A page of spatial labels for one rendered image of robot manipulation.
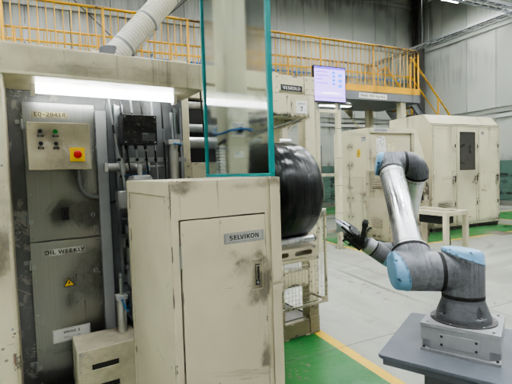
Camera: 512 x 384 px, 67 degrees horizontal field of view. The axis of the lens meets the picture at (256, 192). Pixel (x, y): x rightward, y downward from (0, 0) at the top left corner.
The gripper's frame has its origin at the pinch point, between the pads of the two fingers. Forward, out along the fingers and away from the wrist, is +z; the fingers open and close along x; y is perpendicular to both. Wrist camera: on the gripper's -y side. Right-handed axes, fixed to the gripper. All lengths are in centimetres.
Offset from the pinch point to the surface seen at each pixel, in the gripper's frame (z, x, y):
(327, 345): -57, 27, 104
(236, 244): 36, -91, -18
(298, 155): 37.4, 3.4, -17.6
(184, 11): 552, 904, 179
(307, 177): 26.9, -4.8, -13.5
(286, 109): 61, 50, -20
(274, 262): 22, -82, -15
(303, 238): 8.9, -6.6, 18.0
